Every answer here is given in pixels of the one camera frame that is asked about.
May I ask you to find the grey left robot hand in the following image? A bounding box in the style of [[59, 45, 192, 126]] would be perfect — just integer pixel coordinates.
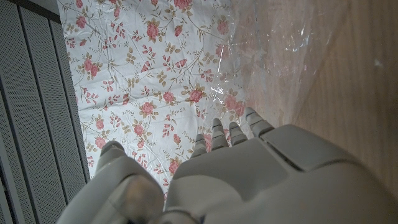
[[57, 107, 398, 224]]

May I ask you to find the clear plastic bag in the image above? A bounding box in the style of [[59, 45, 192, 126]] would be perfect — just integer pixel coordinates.
[[214, 0, 352, 131]]

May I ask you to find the floral print curtain backdrop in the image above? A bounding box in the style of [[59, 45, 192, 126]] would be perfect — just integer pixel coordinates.
[[55, 0, 259, 200]]

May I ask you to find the dark perforated wall panel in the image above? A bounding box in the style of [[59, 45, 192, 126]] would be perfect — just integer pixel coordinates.
[[0, 0, 91, 224]]

